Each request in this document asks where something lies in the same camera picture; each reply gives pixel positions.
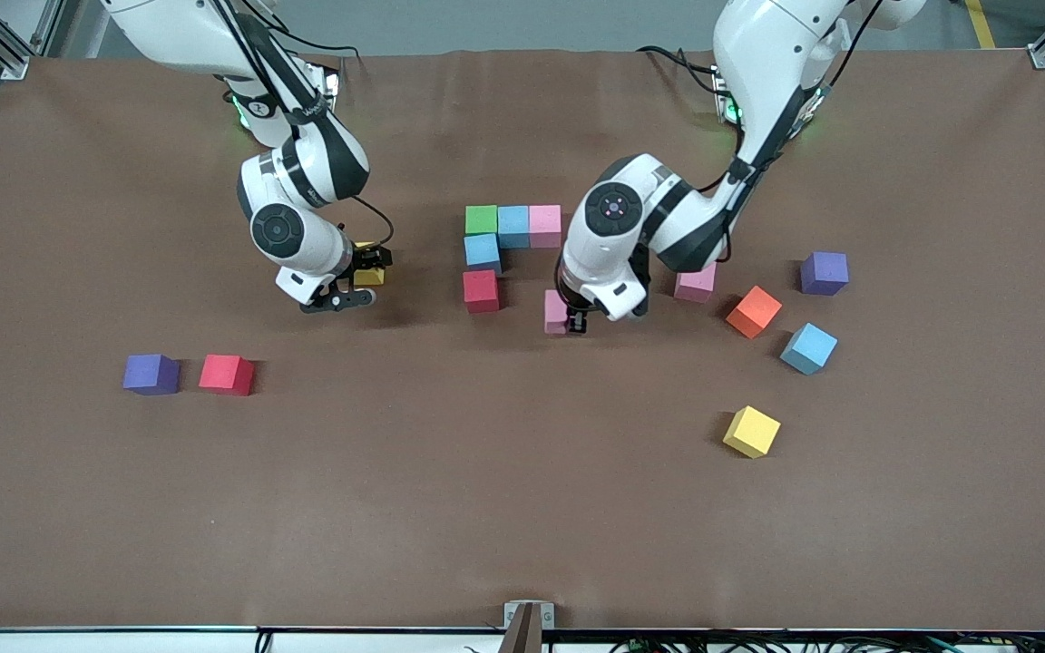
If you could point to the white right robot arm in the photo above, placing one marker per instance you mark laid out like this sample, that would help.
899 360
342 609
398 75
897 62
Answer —
300 172

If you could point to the purple foam cube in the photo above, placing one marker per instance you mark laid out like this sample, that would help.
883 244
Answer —
151 374
824 273

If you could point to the pink foam cube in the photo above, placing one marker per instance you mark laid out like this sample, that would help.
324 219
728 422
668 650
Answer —
695 285
554 313
545 227

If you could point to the blue foam cube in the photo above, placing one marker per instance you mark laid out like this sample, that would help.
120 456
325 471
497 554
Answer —
808 348
513 227
483 252

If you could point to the brown table mat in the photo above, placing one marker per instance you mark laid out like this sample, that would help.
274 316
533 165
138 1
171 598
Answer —
522 508

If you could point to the orange foam cube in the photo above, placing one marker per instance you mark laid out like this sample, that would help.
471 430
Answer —
754 311

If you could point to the green foam cube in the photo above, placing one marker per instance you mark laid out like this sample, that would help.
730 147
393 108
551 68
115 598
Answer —
482 219

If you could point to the red foam cube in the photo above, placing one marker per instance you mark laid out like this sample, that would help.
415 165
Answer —
226 375
481 290

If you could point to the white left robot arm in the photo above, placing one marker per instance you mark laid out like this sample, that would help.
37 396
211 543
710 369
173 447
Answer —
758 54

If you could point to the yellow foam cube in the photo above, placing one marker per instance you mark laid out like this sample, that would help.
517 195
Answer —
751 432
373 275

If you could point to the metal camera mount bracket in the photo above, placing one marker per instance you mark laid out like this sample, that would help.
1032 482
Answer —
529 617

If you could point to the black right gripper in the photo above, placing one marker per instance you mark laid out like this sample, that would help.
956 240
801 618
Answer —
365 262

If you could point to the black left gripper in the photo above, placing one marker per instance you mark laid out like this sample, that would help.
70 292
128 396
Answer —
577 319

